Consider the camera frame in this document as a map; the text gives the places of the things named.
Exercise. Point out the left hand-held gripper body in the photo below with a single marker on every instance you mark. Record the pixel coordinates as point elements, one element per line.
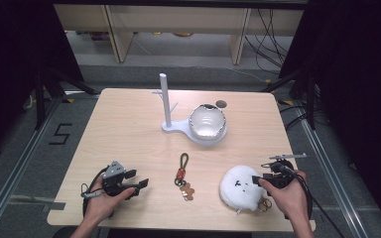
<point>112,183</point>

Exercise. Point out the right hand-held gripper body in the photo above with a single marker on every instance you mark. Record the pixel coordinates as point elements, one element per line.
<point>279,175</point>

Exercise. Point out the person's left hand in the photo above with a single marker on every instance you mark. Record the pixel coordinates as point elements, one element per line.
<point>104,203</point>

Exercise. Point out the person's right hand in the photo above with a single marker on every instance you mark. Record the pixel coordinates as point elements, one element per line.
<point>287,200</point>

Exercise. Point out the grey tape strip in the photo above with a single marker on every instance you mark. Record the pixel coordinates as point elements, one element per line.
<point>54,205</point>

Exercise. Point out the yellow floor tape piece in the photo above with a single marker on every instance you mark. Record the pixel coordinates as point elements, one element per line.
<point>288,102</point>
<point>68,100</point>

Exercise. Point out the white bowl with dark rim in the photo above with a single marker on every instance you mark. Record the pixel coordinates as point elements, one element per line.
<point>207,120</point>

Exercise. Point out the dark round disc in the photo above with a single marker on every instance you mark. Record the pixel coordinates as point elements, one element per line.
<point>221,104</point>

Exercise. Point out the black metal stand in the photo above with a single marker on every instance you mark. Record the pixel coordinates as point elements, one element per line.
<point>51,89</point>
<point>306,92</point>

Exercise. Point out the light wooden bench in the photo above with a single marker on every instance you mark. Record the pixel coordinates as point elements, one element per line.
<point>178,20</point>

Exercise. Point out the aluminium floor rail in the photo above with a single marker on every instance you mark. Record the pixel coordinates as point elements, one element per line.
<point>334,172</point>
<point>16,168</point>

